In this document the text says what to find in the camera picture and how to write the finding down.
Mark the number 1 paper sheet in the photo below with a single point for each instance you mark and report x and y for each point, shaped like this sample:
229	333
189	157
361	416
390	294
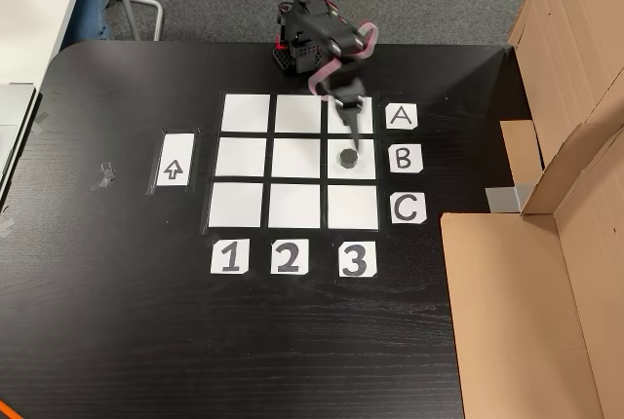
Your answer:
215	269

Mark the arrow paper sheet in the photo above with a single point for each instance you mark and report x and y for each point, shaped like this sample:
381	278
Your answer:
175	146

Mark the white paper grid square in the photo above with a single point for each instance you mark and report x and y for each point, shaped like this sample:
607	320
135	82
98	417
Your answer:
236	204
366	123
353	207
246	112
368	165
241	157
297	114
294	206
296	158

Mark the letter A paper sheet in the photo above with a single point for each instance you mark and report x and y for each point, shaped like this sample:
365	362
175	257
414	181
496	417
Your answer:
390	125

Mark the flat clear tape piece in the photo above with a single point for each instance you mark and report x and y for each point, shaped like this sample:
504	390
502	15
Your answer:
6	228
43	122

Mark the crumpled clear tape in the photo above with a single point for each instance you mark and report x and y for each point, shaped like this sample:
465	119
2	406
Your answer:
105	178

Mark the brown cardboard panel with flap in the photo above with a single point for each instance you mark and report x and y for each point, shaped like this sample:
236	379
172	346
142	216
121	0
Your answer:
512	316

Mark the letter B paper sheet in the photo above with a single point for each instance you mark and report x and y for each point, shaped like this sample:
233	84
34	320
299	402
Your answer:
393	169

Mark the letter C paper sheet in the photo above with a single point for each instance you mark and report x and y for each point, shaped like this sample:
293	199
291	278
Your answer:
395	219

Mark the black round token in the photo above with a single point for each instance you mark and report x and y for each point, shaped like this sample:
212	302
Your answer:
348	160

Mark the number 2 paper sheet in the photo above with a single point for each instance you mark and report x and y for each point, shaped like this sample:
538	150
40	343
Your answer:
275	270

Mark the number 3 paper sheet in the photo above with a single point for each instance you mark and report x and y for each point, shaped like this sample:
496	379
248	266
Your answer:
343	273

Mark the white desk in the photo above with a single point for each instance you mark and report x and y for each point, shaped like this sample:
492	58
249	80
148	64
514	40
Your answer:
34	10

